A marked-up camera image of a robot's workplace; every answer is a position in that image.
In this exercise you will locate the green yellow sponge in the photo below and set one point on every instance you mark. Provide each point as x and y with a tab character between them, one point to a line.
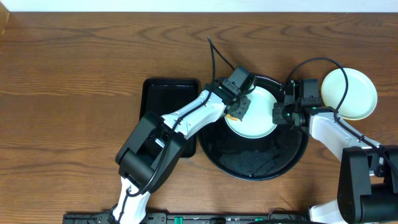
231	117

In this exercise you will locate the light green plate front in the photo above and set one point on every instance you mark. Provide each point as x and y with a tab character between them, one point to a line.
257	122

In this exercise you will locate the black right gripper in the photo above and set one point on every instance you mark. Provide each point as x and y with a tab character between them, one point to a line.
277	118

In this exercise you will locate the black round tray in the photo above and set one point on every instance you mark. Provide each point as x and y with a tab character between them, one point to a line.
254	159

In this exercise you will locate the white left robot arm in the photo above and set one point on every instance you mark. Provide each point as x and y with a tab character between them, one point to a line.
152	150

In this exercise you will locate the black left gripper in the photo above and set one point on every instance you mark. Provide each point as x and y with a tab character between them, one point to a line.
241	107

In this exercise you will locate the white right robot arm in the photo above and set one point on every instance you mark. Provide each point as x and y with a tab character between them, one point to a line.
367	187

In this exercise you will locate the light green plate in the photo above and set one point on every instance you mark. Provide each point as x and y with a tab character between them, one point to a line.
257	122
361	97

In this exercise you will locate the black rectangular tray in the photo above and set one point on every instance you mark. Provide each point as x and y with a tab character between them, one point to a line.
166	95

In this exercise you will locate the yellow plate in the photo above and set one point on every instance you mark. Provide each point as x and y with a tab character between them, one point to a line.
354	116

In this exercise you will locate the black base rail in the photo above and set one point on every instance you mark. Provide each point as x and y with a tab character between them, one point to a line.
163	218

